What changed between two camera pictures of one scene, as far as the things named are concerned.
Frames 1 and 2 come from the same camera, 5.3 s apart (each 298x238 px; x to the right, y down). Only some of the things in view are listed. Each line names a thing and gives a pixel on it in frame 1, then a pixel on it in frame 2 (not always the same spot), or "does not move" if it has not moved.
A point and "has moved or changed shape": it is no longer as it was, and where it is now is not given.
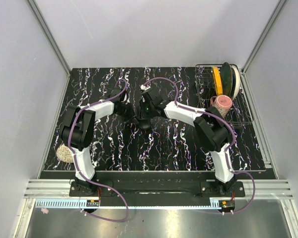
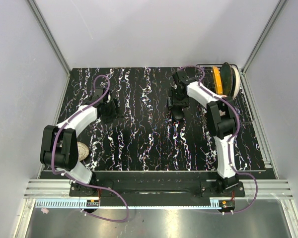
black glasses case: [144, 124] has moved or changed shape
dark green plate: [226, 79] does not move
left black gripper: [131, 117] to [107, 119]
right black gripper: [142, 115] to [184, 103]
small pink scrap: [44, 210] does not move
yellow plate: [217, 82] does not move
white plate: [238, 81] does not move
